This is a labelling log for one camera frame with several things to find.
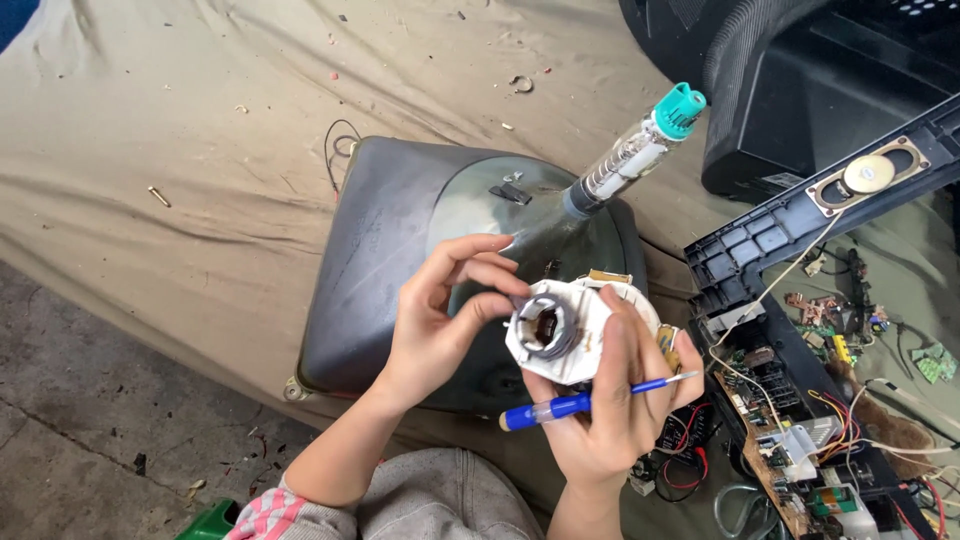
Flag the small black board red wires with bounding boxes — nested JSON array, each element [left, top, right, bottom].
[[630, 401, 714, 504]]

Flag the green circuit board fragments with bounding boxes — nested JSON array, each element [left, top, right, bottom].
[[911, 343, 960, 384]]

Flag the white deflection yoke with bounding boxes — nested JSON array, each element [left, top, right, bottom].
[[504, 270, 684, 387]]

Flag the green plastic object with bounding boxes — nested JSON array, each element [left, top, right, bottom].
[[174, 498, 241, 540]]

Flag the white speaker wire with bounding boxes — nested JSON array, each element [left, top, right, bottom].
[[708, 212, 846, 350]]

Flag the grey cable loop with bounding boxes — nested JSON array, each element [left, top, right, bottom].
[[712, 482, 781, 540]]

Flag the black television front frame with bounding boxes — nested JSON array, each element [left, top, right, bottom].
[[684, 93, 960, 540]]

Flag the heap of loose electronic parts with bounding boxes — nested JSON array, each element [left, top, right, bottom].
[[783, 247, 894, 365]]

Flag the pink checked sleeve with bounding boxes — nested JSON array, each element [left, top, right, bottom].
[[225, 472, 361, 540]]

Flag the person's right hand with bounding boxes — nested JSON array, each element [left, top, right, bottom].
[[522, 285, 706, 492]]

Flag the thin black wire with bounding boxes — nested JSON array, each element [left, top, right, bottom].
[[324, 118, 363, 202]]

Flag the black television rear housing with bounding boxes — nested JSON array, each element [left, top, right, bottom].
[[618, 0, 960, 205]]

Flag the brown main circuit board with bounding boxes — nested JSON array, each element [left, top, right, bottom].
[[708, 345, 886, 540]]

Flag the beige tarp cloth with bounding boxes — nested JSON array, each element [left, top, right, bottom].
[[0, 0, 960, 540]]

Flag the grey glass picture tube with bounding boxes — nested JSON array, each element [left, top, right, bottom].
[[283, 81, 708, 417]]

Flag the grey trouser leg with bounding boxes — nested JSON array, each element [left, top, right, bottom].
[[352, 447, 545, 540]]

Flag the blue handled screwdriver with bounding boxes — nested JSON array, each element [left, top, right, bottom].
[[498, 369, 700, 433]]

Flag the blue sheet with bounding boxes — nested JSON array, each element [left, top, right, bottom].
[[0, 0, 42, 54]]

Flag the person's left hand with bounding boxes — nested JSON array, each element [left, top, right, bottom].
[[378, 234, 532, 414]]

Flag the oval speaker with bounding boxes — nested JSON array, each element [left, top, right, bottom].
[[806, 136, 933, 219]]

